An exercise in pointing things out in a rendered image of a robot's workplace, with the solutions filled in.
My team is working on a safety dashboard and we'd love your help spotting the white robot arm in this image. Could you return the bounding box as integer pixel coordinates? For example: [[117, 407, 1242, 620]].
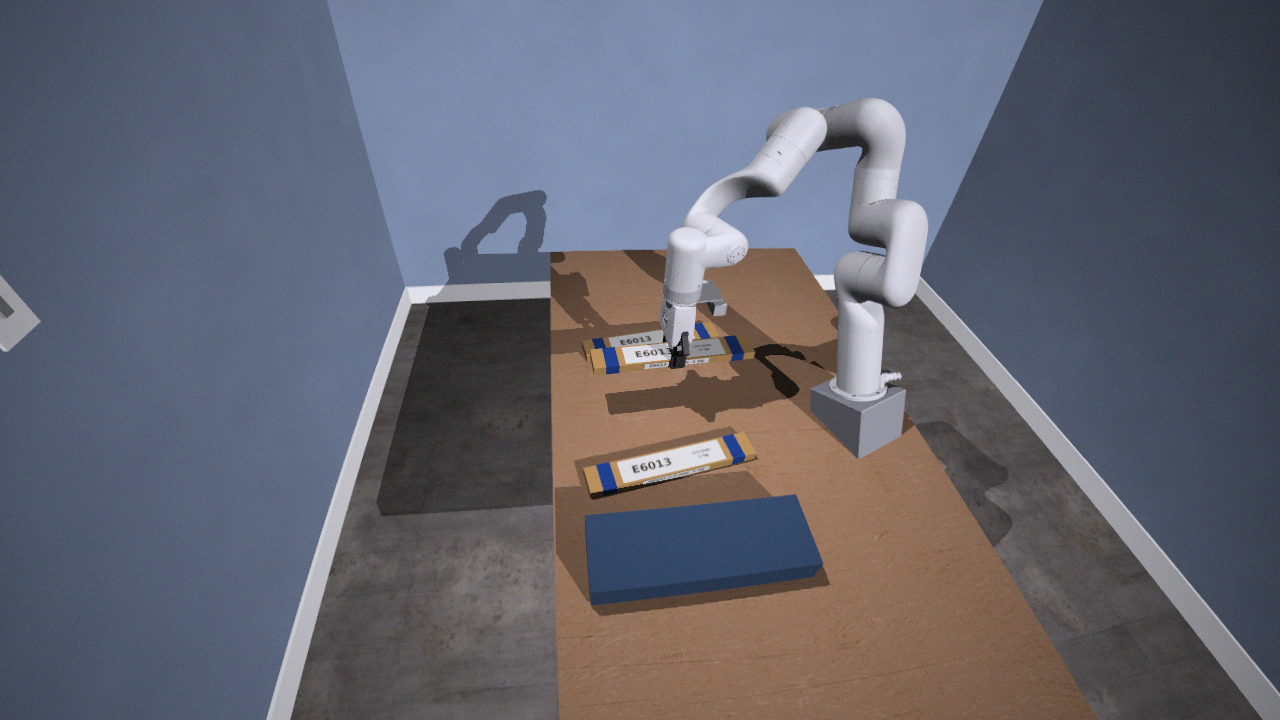
[[663, 97, 928, 402]]

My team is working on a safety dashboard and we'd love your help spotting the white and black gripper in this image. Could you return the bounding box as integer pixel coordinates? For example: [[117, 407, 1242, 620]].
[[659, 295, 696, 369]]

